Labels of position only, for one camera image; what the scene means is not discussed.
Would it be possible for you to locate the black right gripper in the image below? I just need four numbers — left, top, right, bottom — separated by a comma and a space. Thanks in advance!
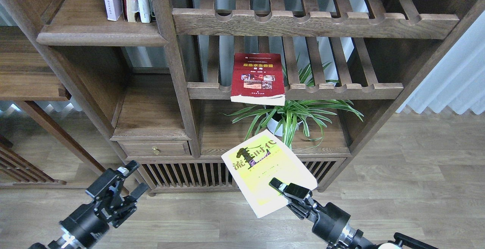
269, 178, 350, 246

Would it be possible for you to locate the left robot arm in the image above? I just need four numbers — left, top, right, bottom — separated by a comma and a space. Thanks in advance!
47, 160, 149, 249

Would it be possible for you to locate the white curtain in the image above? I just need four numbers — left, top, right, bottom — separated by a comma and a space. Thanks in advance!
397, 13, 485, 114

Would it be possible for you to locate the wooden side table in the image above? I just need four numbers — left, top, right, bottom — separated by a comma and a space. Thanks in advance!
1, 25, 104, 189

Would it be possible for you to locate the white plant pot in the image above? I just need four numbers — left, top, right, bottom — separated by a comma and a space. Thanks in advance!
267, 114, 303, 137

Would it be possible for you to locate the red cover book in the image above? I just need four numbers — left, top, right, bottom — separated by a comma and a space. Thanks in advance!
230, 53, 285, 106

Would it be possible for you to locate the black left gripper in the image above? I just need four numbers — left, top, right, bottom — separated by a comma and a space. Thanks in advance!
59, 160, 149, 249

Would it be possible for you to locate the dark wooden bookshelf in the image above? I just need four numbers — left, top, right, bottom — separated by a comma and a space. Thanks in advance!
1, 0, 484, 193

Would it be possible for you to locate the green spider plant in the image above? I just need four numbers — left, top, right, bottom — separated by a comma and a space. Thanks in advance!
225, 61, 365, 149

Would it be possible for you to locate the brass drawer knob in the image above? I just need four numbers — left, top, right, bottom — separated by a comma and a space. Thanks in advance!
152, 146, 160, 155

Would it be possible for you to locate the yellow cover book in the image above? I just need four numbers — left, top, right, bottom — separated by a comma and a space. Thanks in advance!
222, 130, 318, 218

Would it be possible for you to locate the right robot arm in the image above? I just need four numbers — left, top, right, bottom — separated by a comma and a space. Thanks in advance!
269, 178, 433, 249

